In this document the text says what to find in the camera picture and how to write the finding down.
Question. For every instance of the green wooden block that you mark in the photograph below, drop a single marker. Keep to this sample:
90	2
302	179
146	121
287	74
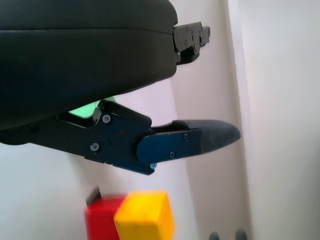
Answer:
85	111

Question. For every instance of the yellow wooden block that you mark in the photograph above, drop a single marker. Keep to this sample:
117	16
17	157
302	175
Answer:
147	215

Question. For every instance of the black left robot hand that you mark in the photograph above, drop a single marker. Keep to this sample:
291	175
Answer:
75	62

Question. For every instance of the red wooden block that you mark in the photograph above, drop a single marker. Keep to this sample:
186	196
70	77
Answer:
100	220

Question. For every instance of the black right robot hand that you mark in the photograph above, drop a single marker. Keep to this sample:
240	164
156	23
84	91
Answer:
241	236

